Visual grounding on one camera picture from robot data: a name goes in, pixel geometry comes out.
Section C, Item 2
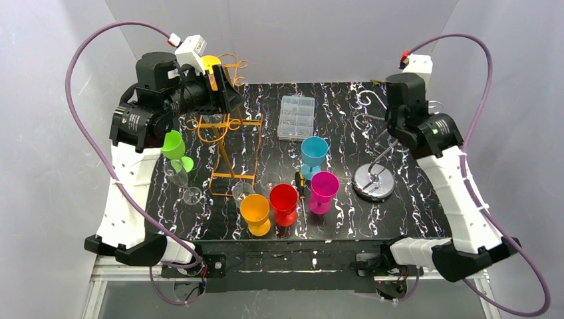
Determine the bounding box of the yellow foot orange glass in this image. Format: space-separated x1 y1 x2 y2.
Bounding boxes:
202 55 222 91

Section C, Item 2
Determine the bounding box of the gold wire glass rack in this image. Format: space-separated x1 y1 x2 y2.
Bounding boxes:
185 53 265 197

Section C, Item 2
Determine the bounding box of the green plastic wine glass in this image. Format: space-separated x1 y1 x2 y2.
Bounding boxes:
162 130 194 172

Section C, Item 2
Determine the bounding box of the clear wine glass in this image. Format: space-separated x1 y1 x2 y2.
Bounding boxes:
164 159 203 205
202 114 224 124

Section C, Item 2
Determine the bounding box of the clear tumbler glass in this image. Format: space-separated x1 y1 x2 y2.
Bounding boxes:
232 181 255 207
259 171 281 193

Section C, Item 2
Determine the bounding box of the blue plastic wine glass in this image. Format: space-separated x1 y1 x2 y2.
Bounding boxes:
301 136 329 181

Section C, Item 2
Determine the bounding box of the red plastic wine glass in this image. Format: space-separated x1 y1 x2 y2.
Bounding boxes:
269 183 299 227

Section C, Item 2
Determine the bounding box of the orange plastic wine glass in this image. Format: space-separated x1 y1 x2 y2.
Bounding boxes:
240 193 271 237

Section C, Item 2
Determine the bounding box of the magenta plastic wine glass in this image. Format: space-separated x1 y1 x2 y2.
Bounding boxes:
309 171 340 215

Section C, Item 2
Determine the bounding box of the silver wire glass stand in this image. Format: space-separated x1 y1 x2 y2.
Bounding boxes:
351 90 446 203

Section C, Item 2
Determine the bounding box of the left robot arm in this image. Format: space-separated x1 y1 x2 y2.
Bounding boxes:
84 52 243 268

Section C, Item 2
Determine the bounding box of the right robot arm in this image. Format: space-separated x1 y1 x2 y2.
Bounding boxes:
357 72 520 282

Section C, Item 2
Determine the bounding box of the clear plastic compartment box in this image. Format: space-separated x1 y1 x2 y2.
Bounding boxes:
277 95 315 142

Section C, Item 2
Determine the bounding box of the yellow black screwdriver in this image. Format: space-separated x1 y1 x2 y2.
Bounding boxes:
295 171 307 227

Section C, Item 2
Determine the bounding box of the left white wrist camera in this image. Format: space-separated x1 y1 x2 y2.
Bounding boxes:
168 33 207 74

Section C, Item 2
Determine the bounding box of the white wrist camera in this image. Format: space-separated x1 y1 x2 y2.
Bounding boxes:
399 50 433 88
168 33 207 74

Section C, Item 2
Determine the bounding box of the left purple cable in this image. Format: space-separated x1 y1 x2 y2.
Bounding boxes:
65 21 204 306

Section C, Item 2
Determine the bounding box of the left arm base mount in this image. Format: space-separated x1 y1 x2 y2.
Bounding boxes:
160 255 226 304

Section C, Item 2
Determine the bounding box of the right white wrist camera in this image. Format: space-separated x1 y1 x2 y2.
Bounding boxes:
399 50 433 88

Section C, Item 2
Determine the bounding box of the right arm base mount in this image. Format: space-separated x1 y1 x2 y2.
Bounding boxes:
349 253 424 304

